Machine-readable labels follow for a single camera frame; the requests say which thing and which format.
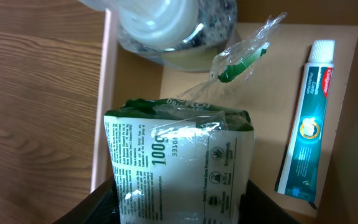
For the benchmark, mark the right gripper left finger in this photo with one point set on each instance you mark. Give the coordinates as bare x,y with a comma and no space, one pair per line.
99,207

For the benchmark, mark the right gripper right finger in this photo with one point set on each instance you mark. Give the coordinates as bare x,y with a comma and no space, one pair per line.
258,208

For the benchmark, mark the green red toothpaste tube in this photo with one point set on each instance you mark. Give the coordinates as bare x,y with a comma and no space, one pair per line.
299,172

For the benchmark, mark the green white floss packet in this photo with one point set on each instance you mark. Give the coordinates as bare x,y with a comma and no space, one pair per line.
187,159

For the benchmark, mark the clear soap pump bottle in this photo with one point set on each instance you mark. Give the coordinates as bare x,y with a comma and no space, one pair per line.
183,34

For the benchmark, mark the white cardboard box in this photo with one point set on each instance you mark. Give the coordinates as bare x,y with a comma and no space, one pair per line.
271,96

